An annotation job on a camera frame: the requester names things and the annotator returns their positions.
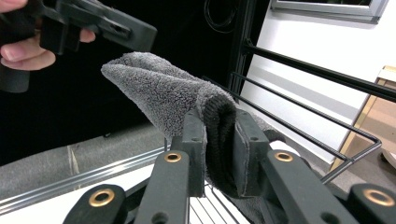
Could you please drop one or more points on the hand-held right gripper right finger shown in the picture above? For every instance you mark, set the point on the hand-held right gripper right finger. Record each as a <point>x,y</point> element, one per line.
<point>292,186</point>

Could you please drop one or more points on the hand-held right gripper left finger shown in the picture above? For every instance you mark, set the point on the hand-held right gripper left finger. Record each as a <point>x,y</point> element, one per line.
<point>168,186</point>

